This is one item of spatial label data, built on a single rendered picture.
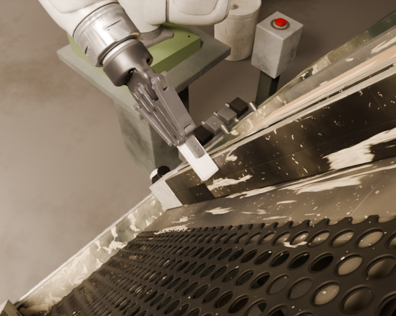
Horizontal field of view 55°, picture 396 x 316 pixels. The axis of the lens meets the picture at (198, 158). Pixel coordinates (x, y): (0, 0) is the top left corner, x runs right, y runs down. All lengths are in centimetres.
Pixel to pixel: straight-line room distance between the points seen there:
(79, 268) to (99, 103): 167
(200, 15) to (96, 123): 120
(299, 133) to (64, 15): 38
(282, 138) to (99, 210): 165
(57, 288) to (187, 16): 95
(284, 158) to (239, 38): 216
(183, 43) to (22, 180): 121
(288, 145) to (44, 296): 66
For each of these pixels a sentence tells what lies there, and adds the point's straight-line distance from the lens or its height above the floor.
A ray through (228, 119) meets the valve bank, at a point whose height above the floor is 76.
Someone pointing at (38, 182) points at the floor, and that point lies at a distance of 223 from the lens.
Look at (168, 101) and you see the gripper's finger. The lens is 56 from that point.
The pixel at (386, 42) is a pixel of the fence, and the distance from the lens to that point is 97.
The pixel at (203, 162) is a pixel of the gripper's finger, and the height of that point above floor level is 125.
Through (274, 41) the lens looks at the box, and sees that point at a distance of 141.
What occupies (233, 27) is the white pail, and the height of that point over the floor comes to 28.
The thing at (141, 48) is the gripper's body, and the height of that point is 137.
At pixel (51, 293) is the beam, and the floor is 89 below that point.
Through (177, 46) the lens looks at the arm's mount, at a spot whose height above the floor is 81.
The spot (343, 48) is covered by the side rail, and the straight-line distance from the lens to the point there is 134.
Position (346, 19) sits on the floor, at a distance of 329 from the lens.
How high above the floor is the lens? 174
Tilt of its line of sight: 54 degrees down
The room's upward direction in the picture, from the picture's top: straight up
